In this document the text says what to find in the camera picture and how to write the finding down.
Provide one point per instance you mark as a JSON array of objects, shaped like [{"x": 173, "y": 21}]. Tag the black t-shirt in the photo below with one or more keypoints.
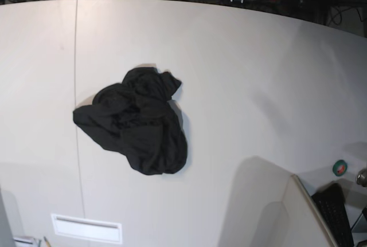
[{"x": 135, "y": 118}]

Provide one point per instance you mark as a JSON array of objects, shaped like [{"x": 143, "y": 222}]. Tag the green tape roll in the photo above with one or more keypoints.
[{"x": 339, "y": 168}]

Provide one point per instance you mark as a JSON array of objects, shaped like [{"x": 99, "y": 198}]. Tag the black keyboard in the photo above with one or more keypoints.
[{"x": 331, "y": 205}]

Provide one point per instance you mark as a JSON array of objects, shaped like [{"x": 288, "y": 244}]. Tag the white divider panel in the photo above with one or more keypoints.
[{"x": 321, "y": 225}]

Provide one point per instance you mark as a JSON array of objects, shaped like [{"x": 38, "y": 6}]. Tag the silver metal knob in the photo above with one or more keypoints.
[{"x": 361, "y": 178}]

